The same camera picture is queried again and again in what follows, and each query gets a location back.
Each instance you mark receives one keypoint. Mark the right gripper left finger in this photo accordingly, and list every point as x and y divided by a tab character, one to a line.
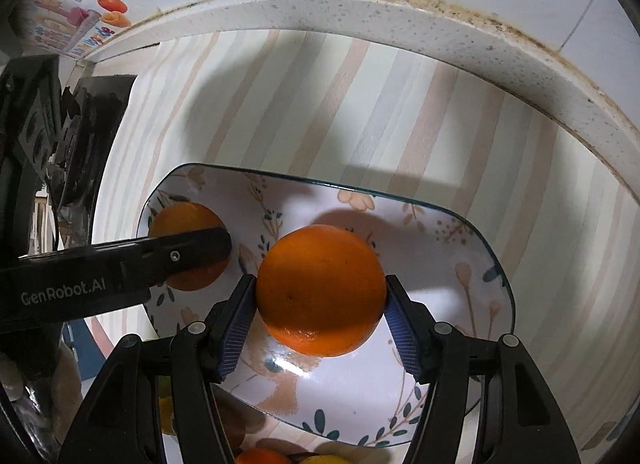
227	326

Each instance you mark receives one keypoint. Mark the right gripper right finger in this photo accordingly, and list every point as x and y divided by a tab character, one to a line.
410	325

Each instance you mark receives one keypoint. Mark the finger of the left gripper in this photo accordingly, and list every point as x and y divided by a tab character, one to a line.
144	263

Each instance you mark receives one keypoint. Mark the orange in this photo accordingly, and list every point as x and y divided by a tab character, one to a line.
187	220
321	291

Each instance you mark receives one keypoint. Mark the brownish orange fruit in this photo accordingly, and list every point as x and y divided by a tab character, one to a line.
261	456

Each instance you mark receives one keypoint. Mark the yellow lemon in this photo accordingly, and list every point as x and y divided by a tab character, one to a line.
324	459

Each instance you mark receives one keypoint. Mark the black gas stove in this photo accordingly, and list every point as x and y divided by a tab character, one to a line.
57	139

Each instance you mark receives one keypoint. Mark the striped table mat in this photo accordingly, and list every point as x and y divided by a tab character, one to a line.
340	109

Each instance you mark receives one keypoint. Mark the colourful wall sticker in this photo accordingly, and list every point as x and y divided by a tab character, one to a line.
71	28

